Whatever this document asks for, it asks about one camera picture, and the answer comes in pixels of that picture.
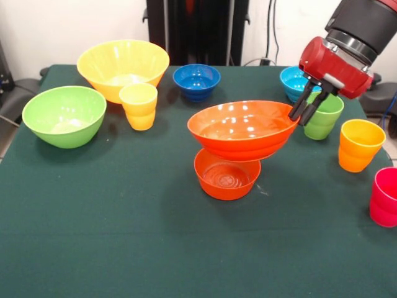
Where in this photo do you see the large shallow orange bowl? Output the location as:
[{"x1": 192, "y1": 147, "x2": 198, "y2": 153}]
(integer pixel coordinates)
[{"x1": 187, "y1": 100, "x2": 301, "y2": 163}]

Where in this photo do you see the orange cup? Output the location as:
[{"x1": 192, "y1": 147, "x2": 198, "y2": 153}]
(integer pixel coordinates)
[{"x1": 337, "y1": 119, "x2": 386, "y2": 173}]

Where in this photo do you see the yellow cup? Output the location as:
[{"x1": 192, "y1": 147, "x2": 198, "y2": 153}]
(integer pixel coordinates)
[{"x1": 118, "y1": 83, "x2": 158, "y2": 131}]

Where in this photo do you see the light blue bowl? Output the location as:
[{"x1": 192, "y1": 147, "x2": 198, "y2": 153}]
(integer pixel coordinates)
[{"x1": 279, "y1": 65, "x2": 323, "y2": 104}]

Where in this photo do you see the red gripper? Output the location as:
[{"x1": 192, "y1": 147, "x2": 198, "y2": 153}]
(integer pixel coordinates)
[{"x1": 287, "y1": 36, "x2": 374, "y2": 127}]

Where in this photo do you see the dark blue bowl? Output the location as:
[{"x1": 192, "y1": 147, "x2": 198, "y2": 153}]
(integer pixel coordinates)
[{"x1": 172, "y1": 63, "x2": 221, "y2": 102}]

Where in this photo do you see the green bowl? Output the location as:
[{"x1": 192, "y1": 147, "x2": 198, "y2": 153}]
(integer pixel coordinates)
[{"x1": 22, "y1": 85, "x2": 107, "y2": 150}]

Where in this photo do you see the large yellow bowl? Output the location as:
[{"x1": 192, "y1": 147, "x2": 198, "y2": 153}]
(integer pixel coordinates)
[{"x1": 76, "y1": 39, "x2": 171, "y2": 104}]

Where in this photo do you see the grey base foot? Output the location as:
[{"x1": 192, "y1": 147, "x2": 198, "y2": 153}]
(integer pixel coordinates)
[
  {"x1": 359, "y1": 72, "x2": 397, "y2": 118},
  {"x1": 0, "y1": 67, "x2": 51, "y2": 125}
]

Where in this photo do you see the green cup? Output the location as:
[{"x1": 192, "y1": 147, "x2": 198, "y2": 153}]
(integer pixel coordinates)
[{"x1": 303, "y1": 91, "x2": 345, "y2": 141}]

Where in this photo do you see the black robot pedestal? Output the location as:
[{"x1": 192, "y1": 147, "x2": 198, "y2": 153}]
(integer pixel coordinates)
[{"x1": 145, "y1": 0, "x2": 252, "y2": 66}]

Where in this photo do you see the small orange bowl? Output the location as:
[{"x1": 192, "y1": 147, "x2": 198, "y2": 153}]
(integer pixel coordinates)
[{"x1": 194, "y1": 148, "x2": 262, "y2": 201}]

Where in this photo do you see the dark green tablecloth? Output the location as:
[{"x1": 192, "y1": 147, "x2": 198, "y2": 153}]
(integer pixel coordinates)
[{"x1": 0, "y1": 64, "x2": 397, "y2": 298}]

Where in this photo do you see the blue cable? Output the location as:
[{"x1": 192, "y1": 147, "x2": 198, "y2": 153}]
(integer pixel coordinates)
[{"x1": 381, "y1": 93, "x2": 397, "y2": 128}]

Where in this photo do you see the pink cup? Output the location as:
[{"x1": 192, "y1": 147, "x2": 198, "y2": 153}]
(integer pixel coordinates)
[{"x1": 368, "y1": 166, "x2": 397, "y2": 228}]

